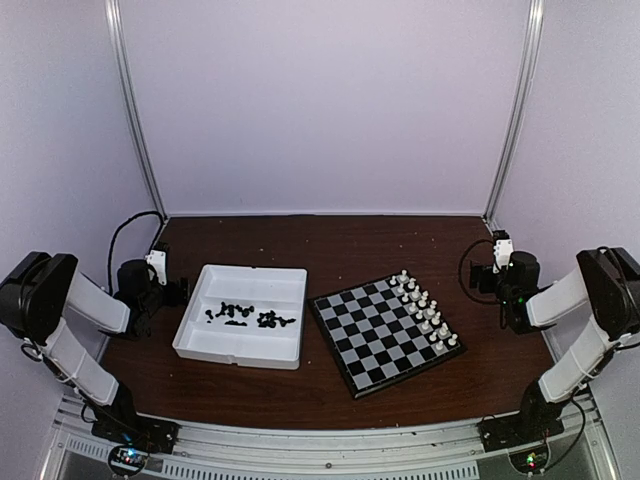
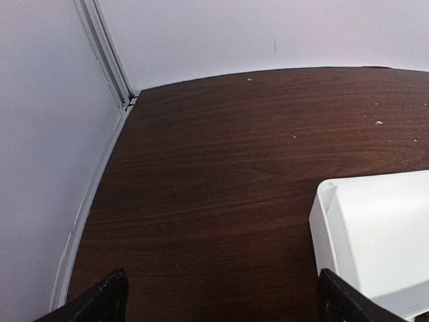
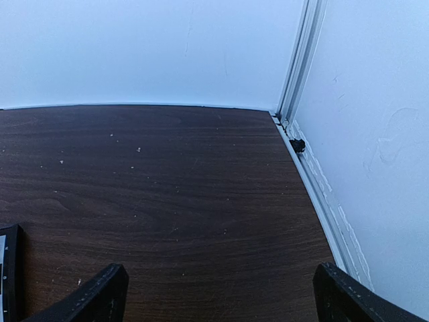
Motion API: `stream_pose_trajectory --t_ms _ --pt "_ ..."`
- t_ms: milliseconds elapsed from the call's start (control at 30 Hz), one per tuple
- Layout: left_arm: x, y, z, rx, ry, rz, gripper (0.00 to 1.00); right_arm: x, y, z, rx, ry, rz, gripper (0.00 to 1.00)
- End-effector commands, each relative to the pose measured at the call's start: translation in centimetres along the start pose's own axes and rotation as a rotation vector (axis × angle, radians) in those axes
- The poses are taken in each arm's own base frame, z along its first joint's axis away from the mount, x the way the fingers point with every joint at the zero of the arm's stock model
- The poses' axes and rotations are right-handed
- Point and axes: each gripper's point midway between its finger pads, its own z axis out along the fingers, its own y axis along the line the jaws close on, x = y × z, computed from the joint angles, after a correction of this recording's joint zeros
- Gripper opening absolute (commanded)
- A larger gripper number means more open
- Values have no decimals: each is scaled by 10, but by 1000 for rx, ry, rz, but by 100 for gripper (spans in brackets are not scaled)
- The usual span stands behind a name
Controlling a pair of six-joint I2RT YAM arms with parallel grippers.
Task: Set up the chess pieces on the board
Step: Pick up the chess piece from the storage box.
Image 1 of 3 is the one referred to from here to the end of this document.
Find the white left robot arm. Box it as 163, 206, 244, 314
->
1, 251, 190, 444

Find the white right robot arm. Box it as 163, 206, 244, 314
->
465, 240, 639, 442

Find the black pieces pile in tray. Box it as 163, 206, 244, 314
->
204, 302, 298, 329

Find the left circuit board with LEDs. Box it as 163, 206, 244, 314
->
107, 445, 150, 476

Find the circuit board with leds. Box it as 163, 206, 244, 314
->
107, 445, 150, 476
509, 446, 550, 476

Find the right circuit board with LEDs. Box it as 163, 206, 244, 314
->
509, 446, 550, 476

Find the white king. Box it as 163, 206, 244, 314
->
426, 300, 438, 318

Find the white rook far corner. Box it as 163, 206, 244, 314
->
397, 269, 409, 284

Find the black and grey chessboard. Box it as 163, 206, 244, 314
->
308, 270, 466, 399

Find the white compartment tray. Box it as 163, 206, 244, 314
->
172, 264, 308, 370

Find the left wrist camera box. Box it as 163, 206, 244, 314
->
145, 242, 168, 286

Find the right aluminium frame post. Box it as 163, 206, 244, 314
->
483, 0, 545, 231

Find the aluminium frame post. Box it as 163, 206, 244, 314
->
483, 0, 545, 231
104, 0, 167, 220

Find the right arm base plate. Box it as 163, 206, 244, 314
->
477, 414, 564, 452

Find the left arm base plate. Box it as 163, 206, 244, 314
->
91, 417, 180, 454

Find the front aluminium rail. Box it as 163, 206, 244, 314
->
47, 392, 609, 480

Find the left aluminium frame post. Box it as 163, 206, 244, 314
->
104, 0, 167, 220

